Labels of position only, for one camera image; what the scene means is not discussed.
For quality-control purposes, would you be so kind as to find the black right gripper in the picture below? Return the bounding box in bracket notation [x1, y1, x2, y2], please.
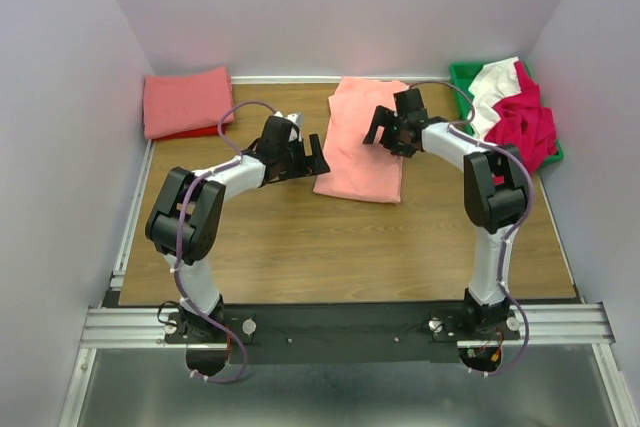
[362, 105, 414, 158]

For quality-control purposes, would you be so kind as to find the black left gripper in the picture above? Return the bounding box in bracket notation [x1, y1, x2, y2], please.
[277, 134, 330, 181]

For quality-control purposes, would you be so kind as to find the salmon pink t-shirt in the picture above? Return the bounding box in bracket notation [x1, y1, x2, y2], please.
[313, 77, 407, 204]

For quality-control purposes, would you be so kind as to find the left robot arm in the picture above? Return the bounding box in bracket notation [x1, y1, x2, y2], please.
[145, 112, 330, 342]

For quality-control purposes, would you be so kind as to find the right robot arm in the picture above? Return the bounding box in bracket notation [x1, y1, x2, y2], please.
[363, 88, 533, 339]

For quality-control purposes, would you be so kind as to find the green plastic bin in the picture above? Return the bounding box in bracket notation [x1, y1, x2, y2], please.
[449, 61, 566, 168]

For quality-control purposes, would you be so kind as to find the white t-shirt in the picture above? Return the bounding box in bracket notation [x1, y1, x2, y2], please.
[467, 57, 521, 139]

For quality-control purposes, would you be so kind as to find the magenta t-shirt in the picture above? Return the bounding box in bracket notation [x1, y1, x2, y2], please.
[484, 60, 562, 173]

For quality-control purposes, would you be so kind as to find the folded coral t-shirt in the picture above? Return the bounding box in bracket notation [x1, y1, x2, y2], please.
[143, 67, 233, 140]

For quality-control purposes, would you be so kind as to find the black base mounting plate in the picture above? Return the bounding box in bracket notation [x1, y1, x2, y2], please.
[156, 301, 521, 378]

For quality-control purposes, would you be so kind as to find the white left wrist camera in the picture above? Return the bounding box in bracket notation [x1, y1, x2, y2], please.
[274, 111, 304, 142]

